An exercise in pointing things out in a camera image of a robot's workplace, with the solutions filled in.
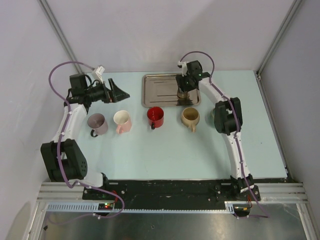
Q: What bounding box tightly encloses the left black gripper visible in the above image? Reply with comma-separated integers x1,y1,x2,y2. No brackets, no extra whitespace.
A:
85,79,130,104

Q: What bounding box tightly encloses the brown ceramic cup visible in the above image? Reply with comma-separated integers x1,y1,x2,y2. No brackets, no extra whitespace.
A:
177,88,190,99

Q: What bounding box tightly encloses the pink ceramic mug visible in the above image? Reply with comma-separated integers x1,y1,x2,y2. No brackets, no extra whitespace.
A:
113,110,132,134

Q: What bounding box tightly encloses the beige ceramic mug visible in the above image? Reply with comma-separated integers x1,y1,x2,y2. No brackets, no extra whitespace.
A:
180,107,200,133

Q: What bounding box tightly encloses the mauve ceramic cup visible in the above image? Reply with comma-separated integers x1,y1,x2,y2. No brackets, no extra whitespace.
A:
87,113,108,138

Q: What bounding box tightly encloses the green ceramic mug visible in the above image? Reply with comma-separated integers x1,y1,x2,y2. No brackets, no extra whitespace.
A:
206,108,215,128

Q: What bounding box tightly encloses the red ceramic mug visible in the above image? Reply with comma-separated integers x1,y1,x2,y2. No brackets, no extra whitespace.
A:
146,106,164,130

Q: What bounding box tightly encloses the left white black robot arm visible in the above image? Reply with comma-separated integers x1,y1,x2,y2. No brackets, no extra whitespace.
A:
40,74,130,200

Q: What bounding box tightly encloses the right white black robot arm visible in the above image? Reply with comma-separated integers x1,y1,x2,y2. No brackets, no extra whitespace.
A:
175,60,258,201

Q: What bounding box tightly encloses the metal serving tray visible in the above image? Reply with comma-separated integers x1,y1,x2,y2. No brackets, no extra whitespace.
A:
142,73,201,108

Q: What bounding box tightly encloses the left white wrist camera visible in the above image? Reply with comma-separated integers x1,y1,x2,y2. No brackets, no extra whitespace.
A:
91,65,105,83

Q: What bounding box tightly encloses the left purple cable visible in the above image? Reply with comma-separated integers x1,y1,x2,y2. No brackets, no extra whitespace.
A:
46,61,126,226

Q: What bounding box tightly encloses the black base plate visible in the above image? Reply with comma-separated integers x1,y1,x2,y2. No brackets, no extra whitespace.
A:
82,179,261,211

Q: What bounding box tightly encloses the left aluminium frame post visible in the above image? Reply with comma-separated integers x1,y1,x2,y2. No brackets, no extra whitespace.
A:
37,0,78,62

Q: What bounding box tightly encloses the aluminium frame post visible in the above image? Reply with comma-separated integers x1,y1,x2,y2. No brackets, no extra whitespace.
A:
256,0,305,76
37,0,78,62

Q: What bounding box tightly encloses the grey slotted cable duct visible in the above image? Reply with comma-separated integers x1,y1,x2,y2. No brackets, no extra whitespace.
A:
46,201,237,215

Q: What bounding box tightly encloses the right aluminium frame post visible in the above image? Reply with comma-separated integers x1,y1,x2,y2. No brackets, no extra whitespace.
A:
256,0,305,76

